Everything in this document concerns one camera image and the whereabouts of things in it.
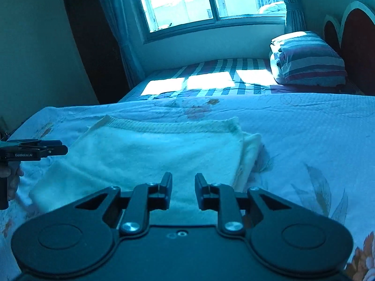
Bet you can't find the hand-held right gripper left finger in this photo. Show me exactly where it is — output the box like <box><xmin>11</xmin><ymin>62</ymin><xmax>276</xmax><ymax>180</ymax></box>
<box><xmin>75</xmin><ymin>172</ymin><xmax>173</xmax><ymax>236</ymax></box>

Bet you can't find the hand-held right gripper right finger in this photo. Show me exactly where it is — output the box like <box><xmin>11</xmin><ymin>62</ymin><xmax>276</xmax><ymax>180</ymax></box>
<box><xmin>195</xmin><ymin>173</ymin><xmax>294</xmax><ymax>236</ymax></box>

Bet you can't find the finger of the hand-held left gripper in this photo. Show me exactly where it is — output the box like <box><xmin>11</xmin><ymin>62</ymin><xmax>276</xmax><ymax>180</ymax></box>
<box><xmin>40</xmin><ymin>144</ymin><xmax>69</xmax><ymax>157</ymax></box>
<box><xmin>18</xmin><ymin>139</ymin><xmax>64</xmax><ymax>147</ymax></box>

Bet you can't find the cream knitted sweater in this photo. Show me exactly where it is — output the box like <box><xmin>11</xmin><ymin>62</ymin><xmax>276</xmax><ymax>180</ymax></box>
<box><xmin>29</xmin><ymin>115</ymin><xmax>262</xmax><ymax>226</ymax></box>

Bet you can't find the person's left hand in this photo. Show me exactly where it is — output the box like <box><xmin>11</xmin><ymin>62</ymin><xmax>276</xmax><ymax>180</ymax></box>
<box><xmin>0</xmin><ymin>163</ymin><xmax>24</xmax><ymax>202</ymax></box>

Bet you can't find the striped bed sheet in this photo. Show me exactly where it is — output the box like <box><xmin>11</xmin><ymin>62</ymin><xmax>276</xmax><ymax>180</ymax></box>
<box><xmin>117</xmin><ymin>58</ymin><xmax>364</xmax><ymax>104</ymax></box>

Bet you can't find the dark wooden wardrobe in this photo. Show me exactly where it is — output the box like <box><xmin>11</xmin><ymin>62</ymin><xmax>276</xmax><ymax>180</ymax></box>
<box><xmin>62</xmin><ymin>0</ymin><xmax>131</xmax><ymax>105</ymax></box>

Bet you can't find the floral bed blanket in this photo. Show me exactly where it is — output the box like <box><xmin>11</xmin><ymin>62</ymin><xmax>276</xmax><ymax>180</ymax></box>
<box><xmin>0</xmin><ymin>92</ymin><xmax>375</xmax><ymax>281</ymax></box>

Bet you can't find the blue window curtain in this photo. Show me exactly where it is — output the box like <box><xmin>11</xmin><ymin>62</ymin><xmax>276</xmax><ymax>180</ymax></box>
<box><xmin>275</xmin><ymin>0</ymin><xmax>307</xmax><ymax>34</ymax></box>
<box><xmin>93</xmin><ymin>0</ymin><xmax>146</xmax><ymax>89</ymax></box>

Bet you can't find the striped folded pillow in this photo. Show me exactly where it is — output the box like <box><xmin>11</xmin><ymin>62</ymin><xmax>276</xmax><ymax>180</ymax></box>
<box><xmin>270</xmin><ymin>31</ymin><xmax>348</xmax><ymax>87</ymax></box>

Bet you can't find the window with sliding panes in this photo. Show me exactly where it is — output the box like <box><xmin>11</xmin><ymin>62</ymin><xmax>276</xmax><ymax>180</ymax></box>
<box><xmin>133</xmin><ymin>0</ymin><xmax>290</xmax><ymax>43</ymax></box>

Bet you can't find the light cloth bundle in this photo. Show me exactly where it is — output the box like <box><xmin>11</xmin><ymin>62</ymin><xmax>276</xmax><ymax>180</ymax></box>
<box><xmin>259</xmin><ymin>1</ymin><xmax>286</xmax><ymax>14</ymax></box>

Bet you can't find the red and white headboard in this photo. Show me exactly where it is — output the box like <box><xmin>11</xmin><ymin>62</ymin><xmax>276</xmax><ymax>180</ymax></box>
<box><xmin>324</xmin><ymin>1</ymin><xmax>375</xmax><ymax>96</ymax></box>

